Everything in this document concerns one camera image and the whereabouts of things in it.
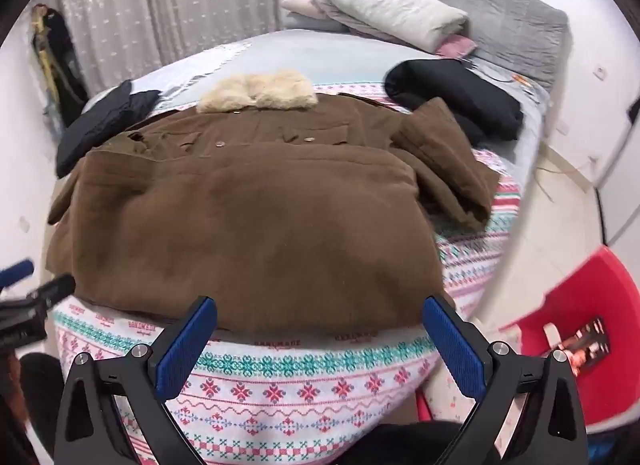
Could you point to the brown coat with fur collar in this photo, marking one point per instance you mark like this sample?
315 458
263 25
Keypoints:
250 225

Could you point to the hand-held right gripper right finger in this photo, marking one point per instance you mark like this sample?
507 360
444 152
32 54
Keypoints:
452 345

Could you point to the black hanging bag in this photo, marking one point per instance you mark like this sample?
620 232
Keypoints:
65 60

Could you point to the white fringed throw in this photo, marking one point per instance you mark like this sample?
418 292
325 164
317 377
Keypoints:
200 70

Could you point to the dark printed packet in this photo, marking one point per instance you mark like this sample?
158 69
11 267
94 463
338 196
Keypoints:
590 345

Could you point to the person's dark trousers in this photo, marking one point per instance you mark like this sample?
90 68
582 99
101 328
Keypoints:
425 447

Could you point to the white wardrobe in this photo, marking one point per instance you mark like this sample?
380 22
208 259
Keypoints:
622 195

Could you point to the black padded jacket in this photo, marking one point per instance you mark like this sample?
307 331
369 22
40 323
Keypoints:
100 125
450 90

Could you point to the red plastic stool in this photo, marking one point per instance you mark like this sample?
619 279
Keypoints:
600 285

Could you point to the grey pillow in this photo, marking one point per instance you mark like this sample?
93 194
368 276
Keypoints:
310 22

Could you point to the grey quilted headboard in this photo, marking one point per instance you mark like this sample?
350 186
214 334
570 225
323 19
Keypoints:
510 25

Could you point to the patterned knit blanket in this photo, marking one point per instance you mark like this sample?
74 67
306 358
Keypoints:
280 395

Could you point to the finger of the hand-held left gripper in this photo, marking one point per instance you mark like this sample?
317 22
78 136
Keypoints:
17 272
52 289

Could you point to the bed with grey sheet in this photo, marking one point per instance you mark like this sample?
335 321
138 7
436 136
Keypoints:
310 52

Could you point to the grey dotted curtain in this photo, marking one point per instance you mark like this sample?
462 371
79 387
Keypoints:
165 5

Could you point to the white pillow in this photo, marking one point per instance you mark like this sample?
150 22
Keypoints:
390 5

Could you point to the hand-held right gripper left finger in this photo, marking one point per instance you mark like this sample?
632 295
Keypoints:
185 345

